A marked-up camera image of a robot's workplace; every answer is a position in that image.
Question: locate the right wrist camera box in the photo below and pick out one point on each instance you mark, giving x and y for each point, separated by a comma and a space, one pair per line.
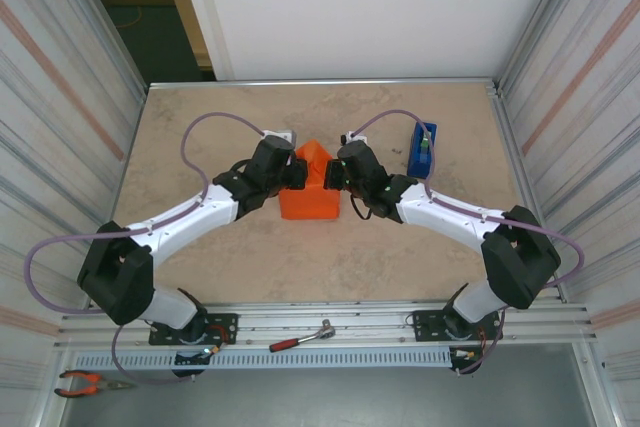
357, 137

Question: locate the wide aluminium frame rail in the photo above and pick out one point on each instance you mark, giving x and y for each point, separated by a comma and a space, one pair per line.
300, 312

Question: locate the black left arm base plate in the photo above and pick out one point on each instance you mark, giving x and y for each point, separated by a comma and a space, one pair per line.
227, 322

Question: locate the aluminium side frame rail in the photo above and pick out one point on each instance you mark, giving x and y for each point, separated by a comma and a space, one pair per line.
117, 167
520, 167

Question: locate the thin aluminium frame rail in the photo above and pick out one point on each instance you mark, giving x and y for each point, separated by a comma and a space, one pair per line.
325, 82

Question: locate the blue tape dispenser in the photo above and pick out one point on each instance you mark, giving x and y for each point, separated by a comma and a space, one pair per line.
417, 167

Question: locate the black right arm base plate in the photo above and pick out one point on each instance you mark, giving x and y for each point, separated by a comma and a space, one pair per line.
425, 322

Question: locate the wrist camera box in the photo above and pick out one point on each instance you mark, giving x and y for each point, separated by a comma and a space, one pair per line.
285, 134
357, 137

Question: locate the white door frame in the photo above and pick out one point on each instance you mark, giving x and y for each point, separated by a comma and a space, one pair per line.
205, 12

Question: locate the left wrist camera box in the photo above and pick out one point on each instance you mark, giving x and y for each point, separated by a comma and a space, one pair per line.
285, 134

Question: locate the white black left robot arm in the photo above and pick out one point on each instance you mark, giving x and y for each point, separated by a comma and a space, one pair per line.
190, 219

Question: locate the green clear tape roll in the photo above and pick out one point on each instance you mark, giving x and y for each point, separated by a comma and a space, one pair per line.
425, 144

